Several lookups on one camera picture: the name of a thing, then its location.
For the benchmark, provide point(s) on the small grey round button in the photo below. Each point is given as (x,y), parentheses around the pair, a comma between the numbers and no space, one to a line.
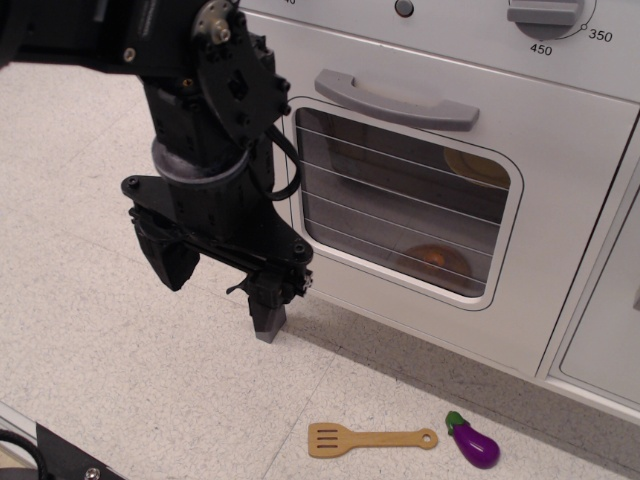
(404,8)

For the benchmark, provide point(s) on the orange toy pot lid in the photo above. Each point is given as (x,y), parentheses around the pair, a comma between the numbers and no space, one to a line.
(439,265)

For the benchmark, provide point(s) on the white toy kitchen cabinet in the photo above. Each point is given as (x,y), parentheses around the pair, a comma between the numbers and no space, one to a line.
(599,55)

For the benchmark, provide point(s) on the black tape piece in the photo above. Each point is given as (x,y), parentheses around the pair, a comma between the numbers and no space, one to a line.
(237,288)

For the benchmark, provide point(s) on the purple toy eggplant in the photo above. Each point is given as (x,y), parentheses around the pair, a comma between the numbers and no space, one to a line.
(479,450)

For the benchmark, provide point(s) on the white cupboard door right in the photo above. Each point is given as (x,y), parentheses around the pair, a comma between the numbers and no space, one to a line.
(599,353)

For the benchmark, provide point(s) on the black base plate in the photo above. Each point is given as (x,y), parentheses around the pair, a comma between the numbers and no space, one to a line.
(64,460)

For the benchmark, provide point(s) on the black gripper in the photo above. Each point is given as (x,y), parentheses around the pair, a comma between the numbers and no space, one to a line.
(176,224)

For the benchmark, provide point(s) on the yellow toy plate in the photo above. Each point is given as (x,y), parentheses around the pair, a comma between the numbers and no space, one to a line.
(476,169)

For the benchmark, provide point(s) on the white toy oven door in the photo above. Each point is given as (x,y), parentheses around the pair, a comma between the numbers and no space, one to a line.
(373,189)

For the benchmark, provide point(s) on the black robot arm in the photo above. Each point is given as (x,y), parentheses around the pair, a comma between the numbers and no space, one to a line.
(215,98)

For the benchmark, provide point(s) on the wooden toy spatula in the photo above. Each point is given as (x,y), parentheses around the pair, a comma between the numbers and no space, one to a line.
(332,440)

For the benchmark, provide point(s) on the grey temperature knob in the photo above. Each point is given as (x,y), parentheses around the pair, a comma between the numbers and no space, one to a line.
(545,19)

